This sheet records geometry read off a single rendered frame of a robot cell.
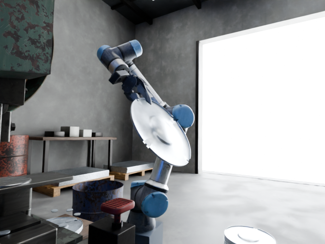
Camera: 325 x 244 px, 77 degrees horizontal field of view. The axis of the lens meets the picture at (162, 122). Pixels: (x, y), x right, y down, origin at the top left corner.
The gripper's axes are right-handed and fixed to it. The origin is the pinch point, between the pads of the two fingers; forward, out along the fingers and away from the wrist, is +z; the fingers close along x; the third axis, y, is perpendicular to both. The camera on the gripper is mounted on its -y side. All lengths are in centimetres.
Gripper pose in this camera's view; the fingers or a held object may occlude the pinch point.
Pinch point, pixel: (146, 103)
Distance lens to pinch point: 77.7
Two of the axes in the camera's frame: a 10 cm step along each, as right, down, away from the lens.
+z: 6.2, 7.0, -3.6
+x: -6.4, 7.1, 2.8
